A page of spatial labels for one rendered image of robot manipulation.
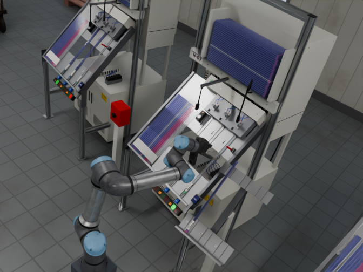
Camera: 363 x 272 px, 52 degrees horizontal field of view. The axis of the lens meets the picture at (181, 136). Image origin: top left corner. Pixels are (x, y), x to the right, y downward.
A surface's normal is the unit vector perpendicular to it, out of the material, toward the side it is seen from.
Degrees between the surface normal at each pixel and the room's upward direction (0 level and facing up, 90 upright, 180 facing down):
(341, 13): 90
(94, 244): 7
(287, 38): 90
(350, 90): 90
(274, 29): 90
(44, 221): 0
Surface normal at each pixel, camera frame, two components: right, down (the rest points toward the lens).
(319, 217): 0.17, -0.78
